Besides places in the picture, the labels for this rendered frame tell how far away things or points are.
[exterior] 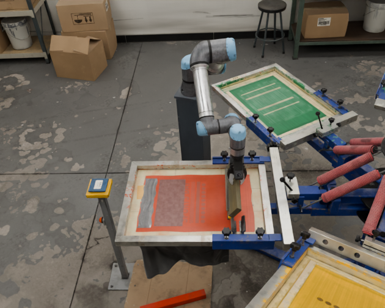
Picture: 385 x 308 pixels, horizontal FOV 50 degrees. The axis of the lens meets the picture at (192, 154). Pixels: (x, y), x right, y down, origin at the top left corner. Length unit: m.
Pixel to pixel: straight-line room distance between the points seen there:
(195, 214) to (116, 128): 2.37
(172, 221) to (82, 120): 2.65
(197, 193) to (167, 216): 0.23
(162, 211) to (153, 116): 2.37
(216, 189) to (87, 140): 2.27
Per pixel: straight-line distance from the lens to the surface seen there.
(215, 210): 2.23
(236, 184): 2.16
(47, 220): 3.71
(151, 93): 4.87
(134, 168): 2.46
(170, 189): 2.35
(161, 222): 2.20
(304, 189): 2.26
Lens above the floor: 2.66
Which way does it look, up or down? 42 degrees down
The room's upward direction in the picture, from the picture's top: 4 degrees counter-clockwise
